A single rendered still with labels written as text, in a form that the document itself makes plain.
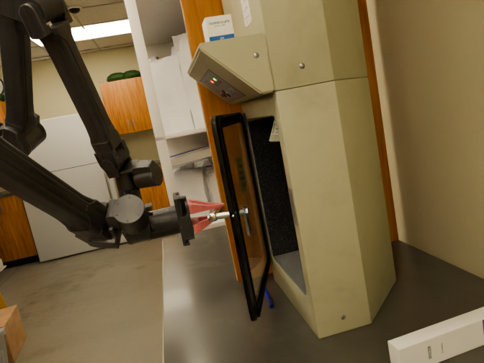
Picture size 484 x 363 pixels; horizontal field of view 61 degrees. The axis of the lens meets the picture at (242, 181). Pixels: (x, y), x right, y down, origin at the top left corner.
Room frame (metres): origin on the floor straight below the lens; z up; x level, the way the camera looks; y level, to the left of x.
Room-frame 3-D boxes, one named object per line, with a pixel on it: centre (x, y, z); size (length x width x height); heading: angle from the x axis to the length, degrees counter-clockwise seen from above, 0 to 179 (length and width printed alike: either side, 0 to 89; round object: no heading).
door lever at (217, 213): (0.81, 0.04, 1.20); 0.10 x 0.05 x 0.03; 169
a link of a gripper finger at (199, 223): (0.83, 0.09, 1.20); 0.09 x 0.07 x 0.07; 99
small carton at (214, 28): (0.83, -0.01, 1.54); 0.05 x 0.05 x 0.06; 10
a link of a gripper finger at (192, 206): (0.83, 0.09, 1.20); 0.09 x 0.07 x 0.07; 99
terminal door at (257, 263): (0.88, 0.00, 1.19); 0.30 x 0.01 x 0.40; 169
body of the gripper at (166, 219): (0.82, 0.16, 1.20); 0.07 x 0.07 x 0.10; 9
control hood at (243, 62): (0.87, 0.00, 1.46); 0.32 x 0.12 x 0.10; 9
